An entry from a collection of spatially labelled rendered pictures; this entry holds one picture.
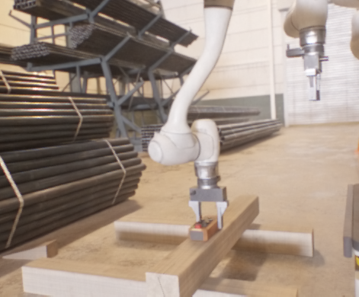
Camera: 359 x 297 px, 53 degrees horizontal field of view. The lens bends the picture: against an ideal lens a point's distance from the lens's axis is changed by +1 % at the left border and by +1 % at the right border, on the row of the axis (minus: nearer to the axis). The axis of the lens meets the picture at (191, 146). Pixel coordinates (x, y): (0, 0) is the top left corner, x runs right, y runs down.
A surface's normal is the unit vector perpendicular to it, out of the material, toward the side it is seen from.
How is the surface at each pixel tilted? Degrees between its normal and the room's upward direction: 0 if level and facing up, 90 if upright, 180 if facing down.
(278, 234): 90
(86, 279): 90
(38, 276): 90
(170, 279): 90
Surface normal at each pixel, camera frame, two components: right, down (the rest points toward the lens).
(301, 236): -0.39, 0.09
